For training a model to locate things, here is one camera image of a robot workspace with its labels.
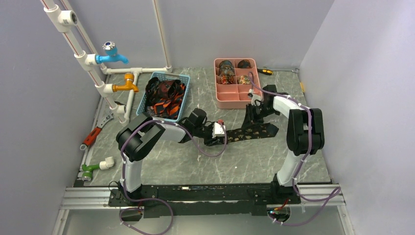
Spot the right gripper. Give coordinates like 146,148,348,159
241,103,277,130

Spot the black floral gold tie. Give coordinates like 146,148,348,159
217,123,279,144

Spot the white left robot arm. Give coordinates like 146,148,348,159
116,108,230,206

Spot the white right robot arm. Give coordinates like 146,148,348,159
242,84,324,203

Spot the pile of patterned ties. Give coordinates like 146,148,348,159
144,77,186,119

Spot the rolled tie gold floral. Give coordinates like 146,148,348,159
237,75,254,85

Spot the pink compartment tray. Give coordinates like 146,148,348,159
214,58,263,109

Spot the rolled tie red gold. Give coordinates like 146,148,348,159
218,75,235,85

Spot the blue perforated plastic basket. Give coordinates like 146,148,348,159
136,72,190,122

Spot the yellow black screwdriver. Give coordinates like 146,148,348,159
257,69,273,75

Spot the rolled tie dark red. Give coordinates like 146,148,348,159
237,59,252,69

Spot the rolled tie dark blue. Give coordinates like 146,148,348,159
218,60,235,76

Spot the orange tap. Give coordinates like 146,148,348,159
112,73,139,93

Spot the blue tap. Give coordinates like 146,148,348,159
95,41,129,64

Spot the green tap with white fitting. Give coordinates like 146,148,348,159
81,157,115,182

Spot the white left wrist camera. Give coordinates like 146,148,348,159
212,120,226,138

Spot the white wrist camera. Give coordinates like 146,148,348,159
248,93,262,106
212,120,226,138

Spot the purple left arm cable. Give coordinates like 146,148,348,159
119,119,228,235

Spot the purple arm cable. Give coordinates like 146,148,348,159
119,119,228,235
247,71,342,227

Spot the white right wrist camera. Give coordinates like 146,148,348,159
248,93,262,106

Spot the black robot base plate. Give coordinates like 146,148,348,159
108,181,300,218

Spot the aluminium rail frame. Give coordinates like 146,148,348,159
53,184,355,235

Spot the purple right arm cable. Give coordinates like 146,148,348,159
247,71,342,227

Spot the red handled adjustable wrench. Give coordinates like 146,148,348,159
79,111,114,151

